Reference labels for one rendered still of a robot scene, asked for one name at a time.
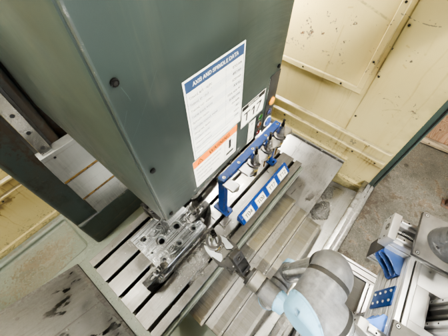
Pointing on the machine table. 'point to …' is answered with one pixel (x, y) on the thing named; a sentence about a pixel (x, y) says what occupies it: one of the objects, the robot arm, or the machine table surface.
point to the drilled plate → (185, 235)
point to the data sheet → (215, 99)
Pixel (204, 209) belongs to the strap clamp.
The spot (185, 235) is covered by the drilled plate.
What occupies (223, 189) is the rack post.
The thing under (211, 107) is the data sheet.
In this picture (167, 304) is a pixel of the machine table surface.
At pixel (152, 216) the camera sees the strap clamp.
